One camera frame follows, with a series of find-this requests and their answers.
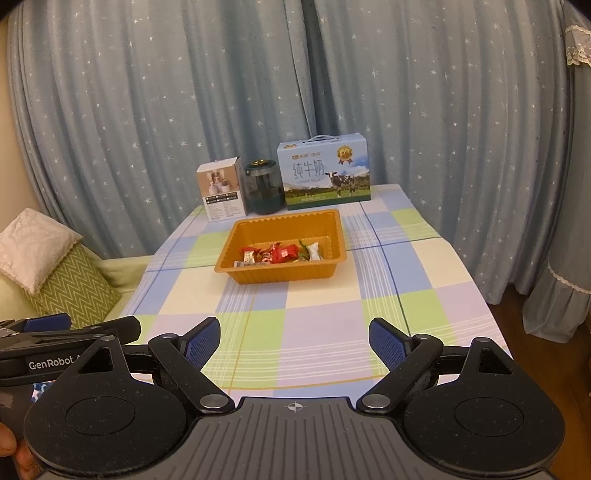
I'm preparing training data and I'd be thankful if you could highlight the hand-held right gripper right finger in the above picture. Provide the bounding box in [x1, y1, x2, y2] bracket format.
[355, 316, 517, 414]

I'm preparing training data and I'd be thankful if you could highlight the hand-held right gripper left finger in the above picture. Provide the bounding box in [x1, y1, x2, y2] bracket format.
[53, 316, 234, 414]

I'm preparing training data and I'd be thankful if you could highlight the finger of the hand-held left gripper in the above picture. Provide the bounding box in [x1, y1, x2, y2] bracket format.
[0, 314, 72, 334]
[23, 316, 141, 346]

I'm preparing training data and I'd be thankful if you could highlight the orange plastic tray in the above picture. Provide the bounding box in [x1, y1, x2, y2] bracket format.
[215, 209, 348, 284]

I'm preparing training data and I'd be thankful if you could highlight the large red snack packet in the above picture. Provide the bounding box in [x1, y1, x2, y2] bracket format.
[271, 242, 299, 264]

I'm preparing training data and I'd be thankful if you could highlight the person's left hand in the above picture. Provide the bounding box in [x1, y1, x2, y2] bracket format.
[0, 425, 42, 480]

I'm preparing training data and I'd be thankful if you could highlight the green zigzag pillow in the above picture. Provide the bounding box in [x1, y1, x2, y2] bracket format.
[23, 244, 123, 329]

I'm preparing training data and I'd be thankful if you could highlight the light green sofa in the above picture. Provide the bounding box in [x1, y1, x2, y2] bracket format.
[0, 254, 155, 330]

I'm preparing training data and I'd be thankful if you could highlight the checked pastel tablecloth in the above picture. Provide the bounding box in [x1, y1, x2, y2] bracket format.
[117, 184, 509, 402]

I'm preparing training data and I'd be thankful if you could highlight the beige pillow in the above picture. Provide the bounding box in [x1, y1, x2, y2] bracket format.
[0, 208, 84, 296]

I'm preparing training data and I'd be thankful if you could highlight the small white product box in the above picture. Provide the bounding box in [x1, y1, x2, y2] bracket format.
[196, 157, 247, 222]

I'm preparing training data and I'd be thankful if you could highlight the dark green glass jar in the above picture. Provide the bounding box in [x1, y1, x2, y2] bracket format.
[243, 159, 284, 215]

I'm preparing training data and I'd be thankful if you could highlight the blue milk carton box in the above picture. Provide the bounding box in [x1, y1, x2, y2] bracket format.
[276, 133, 372, 210]

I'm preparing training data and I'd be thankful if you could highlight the blue star curtain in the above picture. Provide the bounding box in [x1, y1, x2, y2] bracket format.
[314, 0, 573, 296]
[7, 0, 317, 259]

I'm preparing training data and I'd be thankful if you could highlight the blue lace-trimmed cover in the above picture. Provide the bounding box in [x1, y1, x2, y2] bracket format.
[522, 0, 591, 343]

